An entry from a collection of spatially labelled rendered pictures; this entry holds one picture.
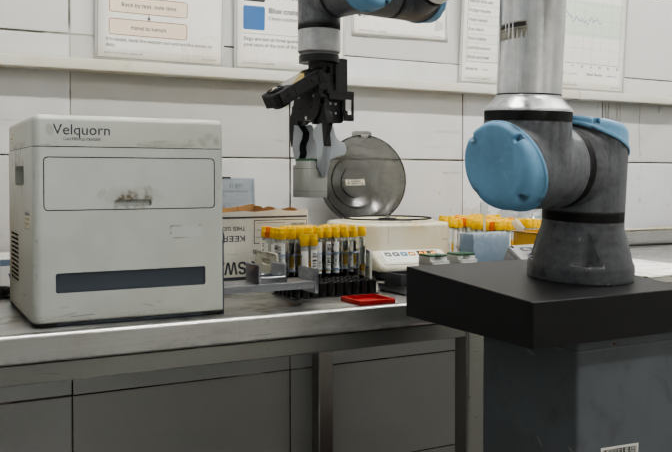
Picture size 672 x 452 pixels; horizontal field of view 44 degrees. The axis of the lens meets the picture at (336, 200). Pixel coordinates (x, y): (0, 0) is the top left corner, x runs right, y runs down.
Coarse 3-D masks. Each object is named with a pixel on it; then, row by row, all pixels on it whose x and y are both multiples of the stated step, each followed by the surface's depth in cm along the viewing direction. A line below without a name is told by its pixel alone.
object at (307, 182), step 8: (296, 168) 145; (304, 168) 143; (312, 168) 143; (296, 176) 145; (304, 176) 143; (312, 176) 143; (320, 176) 144; (296, 184) 145; (304, 184) 144; (312, 184) 143; (320, 184) 144; (296, 192) 145; (304, 192) 144; (312, 192) 143; (320, 192) 144
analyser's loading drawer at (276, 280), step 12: (252, 264) 136; (276, 264) 139; (252, 276) 136; (264, 276) 140; (276, 276) 135; (300, 276) 143; (312, 276) 139; (228, 288) 131; (240, 288) 132; (252, 288) 133; (264, 288) 134; (276, 288) 135; (288, 288) 136; (300, 288) 137; (312, 288) 139
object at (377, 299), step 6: (366, 294) 146; (372, 294) 146; (342, 300) 143; (348, 300) 141; (354, 300) 139; (360, 300) 143; (366, 300) 138; (372, 300) 139; (378, 300) 139; (384, 300) 140; (390, 300) 140
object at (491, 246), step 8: (480, 232) 170; (488, 232) 170; (496, 232) 170; (504, 232) 170; (464, 240) 167; (472, 240) 165; (480, 240) 166; (488, 240) 167; (496, 240) 168; (504, 240) 170; (464, 248) 167; (472, 248) 165; (480, 248) 166; (488, 248) 167; (496, 248) 168; (504, 248) 170; (480, 256) 166; (488, 256) 167; (496, 256) 168
